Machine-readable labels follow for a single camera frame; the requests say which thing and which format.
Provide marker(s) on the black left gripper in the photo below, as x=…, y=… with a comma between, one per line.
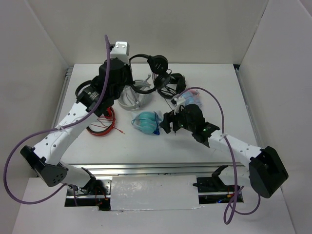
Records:
x=127, y=68

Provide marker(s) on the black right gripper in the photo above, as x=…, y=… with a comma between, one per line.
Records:
x=168, y=118

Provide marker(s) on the black Panasonic headphones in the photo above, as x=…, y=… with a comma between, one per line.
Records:
x=158, y=65

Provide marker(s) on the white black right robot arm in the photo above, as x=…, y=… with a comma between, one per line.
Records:
x=259, y=168

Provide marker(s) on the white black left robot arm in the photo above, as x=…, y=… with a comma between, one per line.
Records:
x=45, y=157

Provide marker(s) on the grey white headphones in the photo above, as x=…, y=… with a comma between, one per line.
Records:
x=131, y=100

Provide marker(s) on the pink and blue headphones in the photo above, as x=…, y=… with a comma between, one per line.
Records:
x=192, y=97

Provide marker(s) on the teal cat ear headphones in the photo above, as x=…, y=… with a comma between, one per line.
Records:
x=147, y=122

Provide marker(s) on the black wrapped headphones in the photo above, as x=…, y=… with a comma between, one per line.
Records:
x=176, y=85

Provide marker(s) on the small black headphones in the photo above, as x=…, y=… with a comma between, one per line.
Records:
x=81, y=86

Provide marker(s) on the red black headphones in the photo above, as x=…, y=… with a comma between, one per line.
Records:
x=105, y=124

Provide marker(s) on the white front cover panel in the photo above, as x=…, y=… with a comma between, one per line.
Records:
x=144, y=193

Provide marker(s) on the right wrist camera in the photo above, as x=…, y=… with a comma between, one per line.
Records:
x=177, y=102

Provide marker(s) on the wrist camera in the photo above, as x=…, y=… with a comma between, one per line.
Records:
x=177, y=102
x=121, y=51

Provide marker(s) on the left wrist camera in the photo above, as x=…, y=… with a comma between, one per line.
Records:
x=121, y=51

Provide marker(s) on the aluminium base frame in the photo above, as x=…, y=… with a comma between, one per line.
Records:
x=128, y=152

